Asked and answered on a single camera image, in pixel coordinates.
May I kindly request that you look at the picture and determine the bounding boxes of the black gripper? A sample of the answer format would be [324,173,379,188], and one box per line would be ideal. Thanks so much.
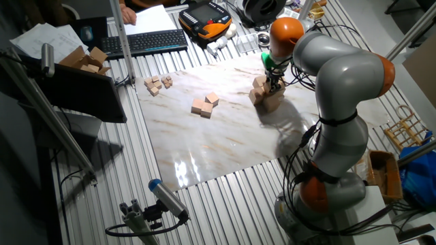
[264,64,283,93]

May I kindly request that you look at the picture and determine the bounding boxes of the person right hand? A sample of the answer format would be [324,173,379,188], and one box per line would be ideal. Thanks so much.
[119,3,138,25]

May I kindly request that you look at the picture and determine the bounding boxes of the clear plastic box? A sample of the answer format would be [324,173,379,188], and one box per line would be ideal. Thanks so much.
[236,33,260,54]

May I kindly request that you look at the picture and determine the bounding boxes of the white egg-shaped object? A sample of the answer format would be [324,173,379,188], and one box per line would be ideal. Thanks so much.
[224,22,238,39]

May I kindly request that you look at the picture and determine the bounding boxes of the white control box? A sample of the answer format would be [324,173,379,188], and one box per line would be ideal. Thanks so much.
[275,6,300,20]

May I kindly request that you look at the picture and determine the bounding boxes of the black filament spool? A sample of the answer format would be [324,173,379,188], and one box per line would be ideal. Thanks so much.
[242,0,287,25]

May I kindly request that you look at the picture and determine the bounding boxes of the marble pattern table sheet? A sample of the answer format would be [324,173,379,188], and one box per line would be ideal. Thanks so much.
[135,48,328,193]

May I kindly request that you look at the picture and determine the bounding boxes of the yellow foil bag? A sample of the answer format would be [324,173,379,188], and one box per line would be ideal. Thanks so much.
[308,1,326,20]

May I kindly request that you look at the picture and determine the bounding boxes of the orange black teach pendant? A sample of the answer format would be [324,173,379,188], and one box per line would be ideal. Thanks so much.
[178,1,233,44]

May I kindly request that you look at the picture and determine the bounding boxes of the blank white paper pad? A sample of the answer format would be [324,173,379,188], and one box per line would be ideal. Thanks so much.
[124,4,178,36]

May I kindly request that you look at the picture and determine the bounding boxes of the black computer keyboard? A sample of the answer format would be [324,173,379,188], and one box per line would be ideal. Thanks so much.
[101,29,189,59]

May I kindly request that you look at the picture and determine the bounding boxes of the wooden rack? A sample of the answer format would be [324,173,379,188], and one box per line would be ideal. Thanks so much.
[384,104,432,153]

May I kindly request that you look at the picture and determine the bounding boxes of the brown cardboard sheet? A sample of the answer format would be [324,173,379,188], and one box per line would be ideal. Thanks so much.
[401,32,436,101]

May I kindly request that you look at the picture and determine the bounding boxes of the brown cardboard box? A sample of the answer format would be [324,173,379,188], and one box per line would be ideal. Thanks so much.
[366,150,405,204]

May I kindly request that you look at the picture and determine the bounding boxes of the blue bag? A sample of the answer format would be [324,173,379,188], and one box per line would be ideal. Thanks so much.
[398,131,436,209]

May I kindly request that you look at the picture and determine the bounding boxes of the black mouse pad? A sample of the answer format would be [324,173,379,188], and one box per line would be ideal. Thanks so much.
[69,16,109,48]

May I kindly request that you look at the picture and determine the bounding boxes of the black monitor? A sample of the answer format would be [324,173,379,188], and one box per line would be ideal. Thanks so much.
[20,61,128,124]

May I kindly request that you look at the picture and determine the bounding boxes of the black computer mouse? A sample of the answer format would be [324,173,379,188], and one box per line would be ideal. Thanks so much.
[80,25,94,42]

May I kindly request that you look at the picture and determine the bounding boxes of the short aluminium profile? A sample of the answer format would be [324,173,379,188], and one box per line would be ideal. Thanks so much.
[119,199,160,245]

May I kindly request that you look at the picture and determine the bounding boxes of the open cardboard box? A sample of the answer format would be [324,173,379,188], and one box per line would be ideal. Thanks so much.
[59,46,112,76]

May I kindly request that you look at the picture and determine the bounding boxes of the long aluminium beam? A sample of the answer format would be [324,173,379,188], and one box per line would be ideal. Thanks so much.
[0,47,99,186]

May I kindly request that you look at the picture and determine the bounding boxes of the printed white paper sheets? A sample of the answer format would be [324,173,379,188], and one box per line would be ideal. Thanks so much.
[9,22,90,64]

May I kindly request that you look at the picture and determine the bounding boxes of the green printed camera mount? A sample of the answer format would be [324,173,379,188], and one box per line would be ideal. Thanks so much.
[261,51,279,71]

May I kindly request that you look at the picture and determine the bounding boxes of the black usb cable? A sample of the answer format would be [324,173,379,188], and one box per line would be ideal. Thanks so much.
[282,124,341,238]
[282,134,341,238]

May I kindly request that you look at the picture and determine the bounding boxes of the aluminium frame post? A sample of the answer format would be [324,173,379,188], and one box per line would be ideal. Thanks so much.
[387,2,436,59]

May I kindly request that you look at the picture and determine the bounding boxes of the silver camera blue cap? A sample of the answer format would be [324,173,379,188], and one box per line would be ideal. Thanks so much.
[148,178,190,221]

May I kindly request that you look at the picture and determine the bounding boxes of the thin aluminium post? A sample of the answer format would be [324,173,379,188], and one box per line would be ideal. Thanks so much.
[108,0,136,84]

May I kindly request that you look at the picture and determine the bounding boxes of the white pedestal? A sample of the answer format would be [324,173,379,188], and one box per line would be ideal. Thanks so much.
[335,185,400,245]

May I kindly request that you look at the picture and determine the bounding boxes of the black camera clamp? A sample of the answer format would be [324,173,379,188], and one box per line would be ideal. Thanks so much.
[142,200,165,231]

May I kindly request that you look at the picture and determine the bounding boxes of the silver depth camera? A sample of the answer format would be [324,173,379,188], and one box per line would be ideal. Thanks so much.
[40,43,56,78]

